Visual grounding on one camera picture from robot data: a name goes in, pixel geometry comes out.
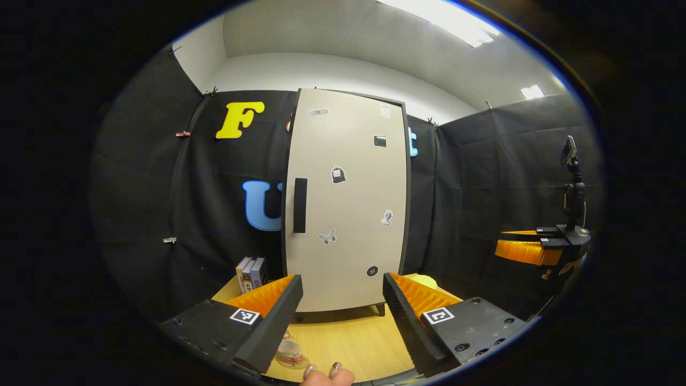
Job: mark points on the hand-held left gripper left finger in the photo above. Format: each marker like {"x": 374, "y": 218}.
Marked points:
{"x": 273, "y": 332}

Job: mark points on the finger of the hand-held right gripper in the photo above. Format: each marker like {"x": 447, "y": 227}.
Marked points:
{"x": 552, "y": 243}
{"x": 530, "y": 236}

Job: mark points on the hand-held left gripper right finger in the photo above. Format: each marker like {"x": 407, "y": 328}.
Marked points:
{"x": 404, "y": 327}

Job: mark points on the small clear bottle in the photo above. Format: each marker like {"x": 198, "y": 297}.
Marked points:
{"x": 289, "y": 349}

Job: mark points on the clear round coaster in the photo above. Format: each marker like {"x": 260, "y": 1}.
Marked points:
{"x": 296, "y": 365}

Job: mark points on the beige cabinet door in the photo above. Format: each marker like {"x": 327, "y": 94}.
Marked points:
{"x": 348, "y": 214}

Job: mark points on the dark grey cabinet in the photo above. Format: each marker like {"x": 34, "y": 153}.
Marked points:
{"x": 408, "y": 187}

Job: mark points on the pale yellow sponge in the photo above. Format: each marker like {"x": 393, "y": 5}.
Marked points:
{"x": 424, "y": 281}

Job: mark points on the blue grey book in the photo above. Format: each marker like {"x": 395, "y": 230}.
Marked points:
{"x": 259, "y": 273}

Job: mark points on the black spine book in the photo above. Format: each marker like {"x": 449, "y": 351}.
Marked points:
{"x": 249, "y": 276}

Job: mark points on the white book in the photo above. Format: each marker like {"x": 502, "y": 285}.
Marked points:
{"x": 242, "y": 273}

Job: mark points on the small ceiling light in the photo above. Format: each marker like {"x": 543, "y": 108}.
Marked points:
{"x": 532, "y": 92}

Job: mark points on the black backdrop cloth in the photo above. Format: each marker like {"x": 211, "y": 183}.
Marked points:
{"x": 161, "y": 203}

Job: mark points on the copper clip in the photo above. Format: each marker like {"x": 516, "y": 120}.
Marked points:
{"x": 183, "y": 133}

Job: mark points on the long ceiling light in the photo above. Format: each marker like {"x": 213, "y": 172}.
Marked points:
{"x": 445, "y": 21}

